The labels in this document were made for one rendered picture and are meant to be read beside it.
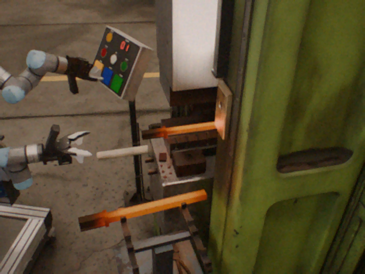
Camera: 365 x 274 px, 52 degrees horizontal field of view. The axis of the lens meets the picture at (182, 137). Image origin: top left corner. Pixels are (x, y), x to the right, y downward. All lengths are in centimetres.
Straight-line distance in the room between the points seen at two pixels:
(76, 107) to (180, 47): 253
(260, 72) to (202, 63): 37
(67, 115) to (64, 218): 125
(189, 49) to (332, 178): 63
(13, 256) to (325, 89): 175
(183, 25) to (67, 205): 179
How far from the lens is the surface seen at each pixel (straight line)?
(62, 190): 283
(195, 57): 127
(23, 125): 359
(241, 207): 125
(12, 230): 239
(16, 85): 163
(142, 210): 128
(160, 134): 155
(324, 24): 106
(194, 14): 122
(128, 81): 185
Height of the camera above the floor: 192
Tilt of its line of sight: 37 degrees down
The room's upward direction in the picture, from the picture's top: 1 degrees clockwise
